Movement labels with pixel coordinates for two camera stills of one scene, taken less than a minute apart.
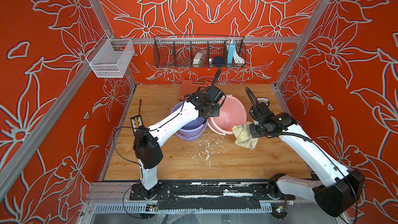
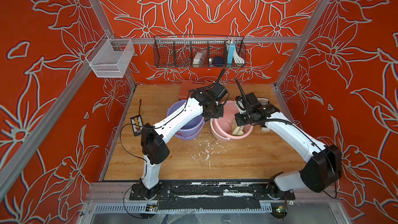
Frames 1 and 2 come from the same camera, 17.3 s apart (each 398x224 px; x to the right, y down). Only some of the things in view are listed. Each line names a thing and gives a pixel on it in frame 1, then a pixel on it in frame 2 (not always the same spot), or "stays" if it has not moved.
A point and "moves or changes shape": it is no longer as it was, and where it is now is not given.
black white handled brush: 263,99 stays
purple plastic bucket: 192,130 stays
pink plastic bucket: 232,113 moves or changes shape
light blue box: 231,52 stays
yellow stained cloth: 243,136 moves or changes shape
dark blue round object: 218,61 stays
